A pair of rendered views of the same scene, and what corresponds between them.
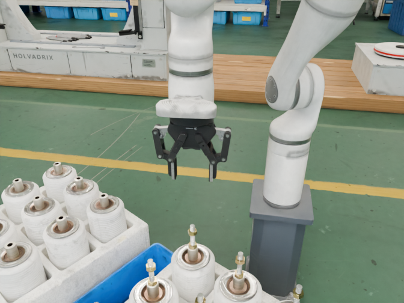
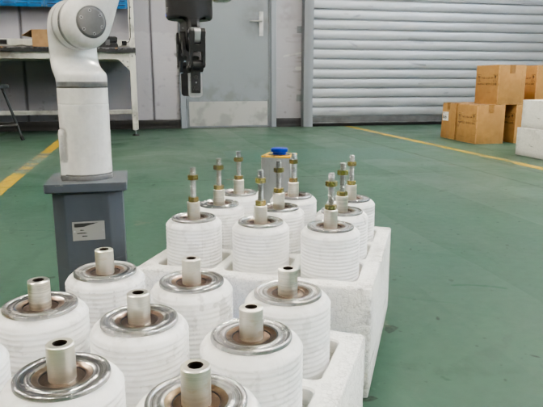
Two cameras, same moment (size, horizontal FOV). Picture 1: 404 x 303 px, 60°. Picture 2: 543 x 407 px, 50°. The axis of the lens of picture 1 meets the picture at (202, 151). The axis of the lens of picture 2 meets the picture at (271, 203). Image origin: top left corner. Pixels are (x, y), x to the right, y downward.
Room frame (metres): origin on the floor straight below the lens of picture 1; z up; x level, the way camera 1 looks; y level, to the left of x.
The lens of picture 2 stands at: (0.82, 0.97, 0.48)
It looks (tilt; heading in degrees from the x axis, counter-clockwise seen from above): 12 degrees down; 246
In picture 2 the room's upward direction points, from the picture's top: straight up
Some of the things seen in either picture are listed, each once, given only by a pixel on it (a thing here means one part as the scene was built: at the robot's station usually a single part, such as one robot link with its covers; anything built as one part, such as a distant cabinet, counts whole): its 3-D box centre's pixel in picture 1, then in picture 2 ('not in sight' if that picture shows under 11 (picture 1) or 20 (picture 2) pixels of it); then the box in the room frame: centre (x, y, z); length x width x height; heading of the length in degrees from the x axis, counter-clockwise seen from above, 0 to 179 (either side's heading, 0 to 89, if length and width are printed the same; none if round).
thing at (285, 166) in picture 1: (285, 168); (85, 132); (0.70, -0.20, 0.39); 0.09 x 0.09 x 0.17; 79
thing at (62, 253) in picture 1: (70, 255); (193, 353); (0.65, 0.33, 0.16); 0.10 x 0.10 x 0.18
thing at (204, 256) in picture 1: (193, 257); (193, 218); (0.55, 0.02, 0.25); 0.08 x 0.08 x 0.01
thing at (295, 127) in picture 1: (294, 104); (79, 47); (0.70, -0.20, 0.54); 0.09 x 0.09 x 0.17; 17
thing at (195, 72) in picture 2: (166, 162); (196, 77); (0.56, 0.06, 0.49); 0.03 x 0.01 x 0.05; 84
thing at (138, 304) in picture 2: (38, 202); (138, 308); (0.73, 0.42, 0.26); 0.02 x 0.02 x 0.03
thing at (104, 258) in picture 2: (104, 200); (104, 262); (0.74, 0.25, 0.26); 0.02 x 0.02 x 0.03
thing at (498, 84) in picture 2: not in sight; (499, 84); (-2.72, -2.62, 0.45); 0.30 x 0.24 x 0.30; 81
